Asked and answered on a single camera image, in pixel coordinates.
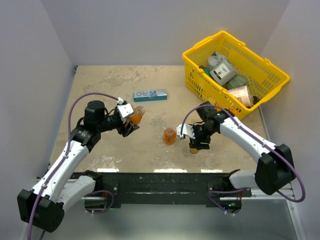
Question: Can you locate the green round netted item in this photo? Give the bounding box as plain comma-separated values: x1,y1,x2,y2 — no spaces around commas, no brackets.
225,74,249,90

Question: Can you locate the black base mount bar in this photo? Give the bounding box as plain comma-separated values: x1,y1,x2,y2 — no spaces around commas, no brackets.
70,170,252,210

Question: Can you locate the small black item in basket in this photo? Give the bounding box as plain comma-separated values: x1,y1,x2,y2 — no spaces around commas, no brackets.
252,96,260,106

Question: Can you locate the purple cable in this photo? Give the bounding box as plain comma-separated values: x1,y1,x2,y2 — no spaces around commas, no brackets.
26,92,121,240
180,104,306,216

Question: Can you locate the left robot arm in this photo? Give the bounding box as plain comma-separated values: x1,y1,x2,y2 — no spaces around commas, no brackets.
17,98,139,233

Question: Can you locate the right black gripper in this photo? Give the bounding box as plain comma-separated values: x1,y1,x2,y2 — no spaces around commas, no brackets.
188,123,216,150

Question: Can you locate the green item in basket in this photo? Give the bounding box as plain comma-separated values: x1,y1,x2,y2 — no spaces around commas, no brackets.
203,68,212,78

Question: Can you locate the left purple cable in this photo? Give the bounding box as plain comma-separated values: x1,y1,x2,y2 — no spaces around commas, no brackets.
26,92,121,240

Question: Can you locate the teal toothpaste box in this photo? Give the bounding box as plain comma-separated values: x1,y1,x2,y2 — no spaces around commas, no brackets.
133,89,168,102

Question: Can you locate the orange cap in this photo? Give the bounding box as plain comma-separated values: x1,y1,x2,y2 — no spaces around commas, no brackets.
190,148,198,154

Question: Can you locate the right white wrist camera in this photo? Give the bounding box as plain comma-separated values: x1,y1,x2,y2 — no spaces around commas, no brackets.
176,124,195,140

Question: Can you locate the pink cup package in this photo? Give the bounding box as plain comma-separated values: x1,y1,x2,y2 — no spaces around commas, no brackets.
227,85,253,108

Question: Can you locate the grey pouch with label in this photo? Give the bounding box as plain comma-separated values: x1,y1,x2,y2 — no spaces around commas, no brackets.
206,51,237,86

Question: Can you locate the aluminium rail frame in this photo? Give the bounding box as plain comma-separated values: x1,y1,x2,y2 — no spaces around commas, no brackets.
18,174,303,240

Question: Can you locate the yellow plastic basket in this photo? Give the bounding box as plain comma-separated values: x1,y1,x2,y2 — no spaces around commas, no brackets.
182,30,290,120

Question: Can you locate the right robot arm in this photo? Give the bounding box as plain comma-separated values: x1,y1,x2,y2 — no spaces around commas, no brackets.
176,102,297,197

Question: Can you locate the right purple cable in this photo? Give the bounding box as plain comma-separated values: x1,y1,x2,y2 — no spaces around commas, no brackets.
180,104,306,216

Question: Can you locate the orange bottle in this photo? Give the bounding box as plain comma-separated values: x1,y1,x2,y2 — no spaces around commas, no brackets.
163,127,177,145
127,105,146,126

